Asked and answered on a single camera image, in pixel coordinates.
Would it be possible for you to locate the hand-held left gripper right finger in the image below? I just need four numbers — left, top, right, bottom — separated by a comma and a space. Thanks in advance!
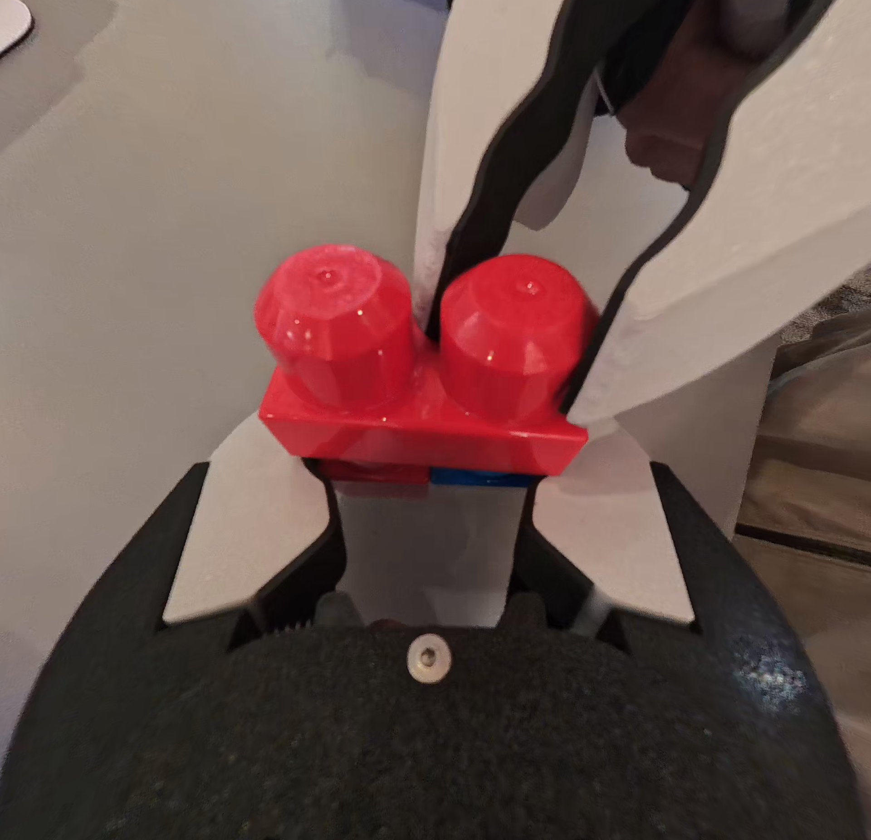
519, 419, 697, 635

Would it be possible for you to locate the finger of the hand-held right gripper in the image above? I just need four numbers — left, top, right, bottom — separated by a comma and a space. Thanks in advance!
415, 0, 714, 343
558, 0, 871, 424

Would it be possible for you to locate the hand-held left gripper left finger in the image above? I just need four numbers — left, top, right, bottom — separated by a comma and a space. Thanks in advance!
162, 414, 349, 631

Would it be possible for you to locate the red single-stud block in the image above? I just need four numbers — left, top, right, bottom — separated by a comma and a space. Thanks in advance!
320, 460, 431, 495

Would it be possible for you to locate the blue single-stud block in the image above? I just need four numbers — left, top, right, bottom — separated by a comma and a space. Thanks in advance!
430, 467, 538, 489

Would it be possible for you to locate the red two-stud block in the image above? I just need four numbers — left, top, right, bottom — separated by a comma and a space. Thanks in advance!
255, 243, 601, 479

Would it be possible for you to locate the person's right hand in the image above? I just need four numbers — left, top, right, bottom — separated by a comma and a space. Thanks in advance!
622, 0, 728, 189

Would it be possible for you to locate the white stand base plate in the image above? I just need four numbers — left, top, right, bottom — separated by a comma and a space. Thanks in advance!
0, 0, 34, 58

